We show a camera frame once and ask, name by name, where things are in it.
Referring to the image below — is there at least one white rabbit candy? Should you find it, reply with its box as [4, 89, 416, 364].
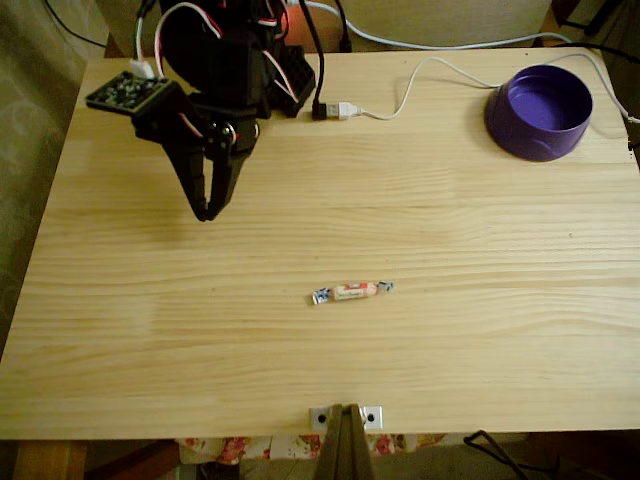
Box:
[311, 279, 395, 306]

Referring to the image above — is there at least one purple plastic bowl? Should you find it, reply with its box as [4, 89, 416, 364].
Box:
[483, 63, 595, 163]

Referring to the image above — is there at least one floral cloth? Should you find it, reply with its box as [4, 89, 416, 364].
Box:
[174, 432, 447, 467]

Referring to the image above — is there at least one wooden table leg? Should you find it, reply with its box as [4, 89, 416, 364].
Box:
[12, 439, 89, 480]

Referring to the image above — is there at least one black gripper camera board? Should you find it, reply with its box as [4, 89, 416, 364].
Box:
[84, 70, 181, 122]

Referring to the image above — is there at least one thin black cable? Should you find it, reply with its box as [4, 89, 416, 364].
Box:
[43, 0, 109, 49]

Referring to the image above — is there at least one black USB cable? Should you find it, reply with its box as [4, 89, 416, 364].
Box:
[297, 0, 342, 123]

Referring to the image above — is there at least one black power cable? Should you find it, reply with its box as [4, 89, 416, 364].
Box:
[332, 0, 354, 54]

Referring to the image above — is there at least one white USB cable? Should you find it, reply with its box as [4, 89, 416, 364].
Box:
[327, 52, 640, 125]

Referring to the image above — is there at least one pale blue cable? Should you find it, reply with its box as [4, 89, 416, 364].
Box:
[299, 0, 574, 52]

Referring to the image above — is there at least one metal mounting bracket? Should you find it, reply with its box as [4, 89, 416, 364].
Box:
[308, 405, 385, 432]

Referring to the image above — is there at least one dark camera stand pole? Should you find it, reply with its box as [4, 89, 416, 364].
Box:
[312, 402, 377, 480]

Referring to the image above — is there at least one looped black cable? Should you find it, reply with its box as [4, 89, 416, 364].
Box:
[462, 428, 564, 480]

